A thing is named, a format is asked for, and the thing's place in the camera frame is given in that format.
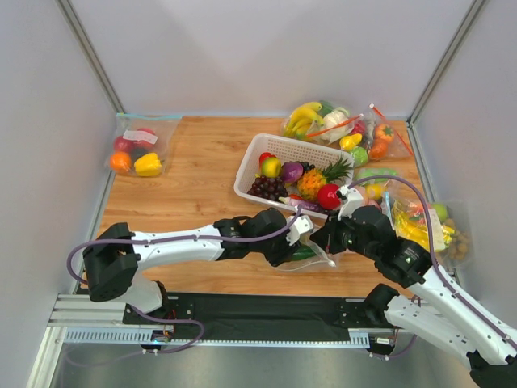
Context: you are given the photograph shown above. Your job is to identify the fake red apple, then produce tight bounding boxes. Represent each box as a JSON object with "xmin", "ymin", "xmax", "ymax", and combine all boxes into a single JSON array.
[{"xmin": 317, "ymin": 183, "xmax": 341, "ymax": 210}]

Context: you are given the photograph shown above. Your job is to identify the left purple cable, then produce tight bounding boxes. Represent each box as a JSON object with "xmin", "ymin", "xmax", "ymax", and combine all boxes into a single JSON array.
[{"xmin": 64, "ymin": 204, "xmax": 304, "ymax": 367}]

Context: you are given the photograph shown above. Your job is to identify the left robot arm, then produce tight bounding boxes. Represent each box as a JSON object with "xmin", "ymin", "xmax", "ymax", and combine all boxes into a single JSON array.
[{"xmin": 82, "ymin": 208, "xmax": 313, "ymax": 313}]

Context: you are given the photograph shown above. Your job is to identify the fake orange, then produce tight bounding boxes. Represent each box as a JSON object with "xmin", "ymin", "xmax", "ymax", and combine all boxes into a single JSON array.
[{"xmin": 109, "ymin": 151, "xmax": 132, "ymax": 174}]

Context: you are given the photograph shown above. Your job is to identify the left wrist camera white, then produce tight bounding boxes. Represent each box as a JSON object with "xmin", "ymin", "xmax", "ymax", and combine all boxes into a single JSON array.
[{"xmin": 286, "ymin": 215, "xmax": 314, "ymax": 246}]

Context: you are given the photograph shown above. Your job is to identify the fake banana bunch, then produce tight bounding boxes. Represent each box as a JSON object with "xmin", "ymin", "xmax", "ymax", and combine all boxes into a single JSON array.
[{"xmin": 283, "ymin": 102, "xmax": 323, "ymax": 137}]

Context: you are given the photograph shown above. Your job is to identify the polka dot zip bag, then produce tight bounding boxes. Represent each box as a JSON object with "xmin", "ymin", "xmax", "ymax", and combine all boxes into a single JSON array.
[{"xmin": 276, "ymin": 236, "xmax": 337, "ymax": 272}]

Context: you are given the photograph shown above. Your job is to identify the fake grape bunch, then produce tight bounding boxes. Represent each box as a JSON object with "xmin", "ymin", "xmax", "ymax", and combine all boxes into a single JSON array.
[{"xmin": 247, "ymin": 175, "xmax": 288, "ymax": 202}]

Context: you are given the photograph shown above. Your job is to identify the fake yellow apple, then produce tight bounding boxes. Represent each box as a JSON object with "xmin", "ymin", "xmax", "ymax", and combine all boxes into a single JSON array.
[{"xmin": 261, "ymin": 157, "xmax": 282, "ymax": 178}]

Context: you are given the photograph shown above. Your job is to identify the blue zip bag right side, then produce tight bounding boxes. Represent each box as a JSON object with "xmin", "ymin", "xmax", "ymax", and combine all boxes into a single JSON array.
[{"xmin": 353, "ymin": 167, "xmax": 449, "ymax": 254}]

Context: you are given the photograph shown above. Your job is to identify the blue zip bag with fruit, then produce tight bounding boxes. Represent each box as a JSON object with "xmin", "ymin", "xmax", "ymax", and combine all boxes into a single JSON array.
[{"xmin": 106, "ymin": 112, "xmax": 182, "ymax": 178}]

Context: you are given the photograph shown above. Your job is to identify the fake green cucumber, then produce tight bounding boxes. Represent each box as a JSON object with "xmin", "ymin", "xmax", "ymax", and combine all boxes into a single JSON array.
[{"xmin": 291, "ymin": 246, "xmax": 317, "ymax": 261}]

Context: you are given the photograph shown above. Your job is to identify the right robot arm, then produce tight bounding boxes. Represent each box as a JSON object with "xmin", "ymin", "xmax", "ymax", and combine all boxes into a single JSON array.
[{"xmin": 310, "ymin": 206, "xmax": 516, "ymax": 387}]

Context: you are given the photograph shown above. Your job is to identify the fake pineapple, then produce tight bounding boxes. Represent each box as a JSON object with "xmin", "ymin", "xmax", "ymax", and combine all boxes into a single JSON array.
[{"xmin": 296, "ymin": 157, "xmax": 352, "ymax": 202}]

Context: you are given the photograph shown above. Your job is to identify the fake yellow bell pepper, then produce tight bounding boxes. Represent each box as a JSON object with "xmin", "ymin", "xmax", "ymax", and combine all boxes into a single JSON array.
[{"xmin": 133, "ymin": 152, "xmax": 162, "ymax": 177}]

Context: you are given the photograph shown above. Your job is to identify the bag of nuts right edge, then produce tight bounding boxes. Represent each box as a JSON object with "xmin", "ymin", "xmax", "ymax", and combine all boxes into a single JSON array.
[{"xmin": 431, "ymin": 200, "xmax": 473, "ymax": 268}]

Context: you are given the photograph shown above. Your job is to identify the fake purple onion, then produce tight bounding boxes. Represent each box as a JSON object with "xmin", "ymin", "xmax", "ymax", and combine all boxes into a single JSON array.
[{"xmin": 280, "ymin": 162, "xmax": 304, "ymax": 183}]

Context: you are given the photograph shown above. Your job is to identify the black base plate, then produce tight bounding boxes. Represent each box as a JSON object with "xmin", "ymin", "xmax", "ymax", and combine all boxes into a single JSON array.
[{"xmin": 122, "ymin": 293, "xmax": 393, "ymax": 349}]

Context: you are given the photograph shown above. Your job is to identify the fake red strawberry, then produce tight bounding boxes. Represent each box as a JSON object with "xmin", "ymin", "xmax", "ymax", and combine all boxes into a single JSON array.
[{"xmin": 259, "ymin": 152, "xmax": 275, "ymax": 164}]

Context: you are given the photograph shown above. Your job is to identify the red zip bag with vegetables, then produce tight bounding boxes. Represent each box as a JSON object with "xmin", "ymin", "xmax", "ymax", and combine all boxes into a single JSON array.
[{"xmin": 339, "ymin": 103, "xmax": 413, "ymax": 168}]

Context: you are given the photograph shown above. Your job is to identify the orange zip bag with bananas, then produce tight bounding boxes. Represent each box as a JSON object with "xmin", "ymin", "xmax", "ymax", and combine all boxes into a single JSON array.
[{"xmin": 280, "ymin": 100, "xmax": 364, "ymax": 145}]

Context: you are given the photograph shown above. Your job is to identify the fake purple eggplant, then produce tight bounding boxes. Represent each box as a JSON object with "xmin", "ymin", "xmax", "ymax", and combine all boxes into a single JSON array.
[{"xmin": 279, "ymin": 196, "xmax": 330, "ymax": 214}]

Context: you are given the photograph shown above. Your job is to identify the white plastic basket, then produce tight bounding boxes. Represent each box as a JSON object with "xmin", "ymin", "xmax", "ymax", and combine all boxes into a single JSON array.
[{"xmin": 233, "ymin": 133, "xmax": 354, "ymax": 219}]

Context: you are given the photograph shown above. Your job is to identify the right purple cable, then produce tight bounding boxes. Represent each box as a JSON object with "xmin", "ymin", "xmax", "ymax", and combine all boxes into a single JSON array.
[{"xmin": 347, "ymin": 174, "xmax": 517, "ymax": 361}]

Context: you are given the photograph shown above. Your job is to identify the purple cable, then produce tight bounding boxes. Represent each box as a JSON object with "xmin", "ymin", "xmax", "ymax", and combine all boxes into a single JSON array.
[
  {"xmin": 64, "ymin": 204, "xmax": 304, "ymax": 367},
  {"xmin": 347, "ymin": 174, "xmax": 517, "ymax": 361}
]

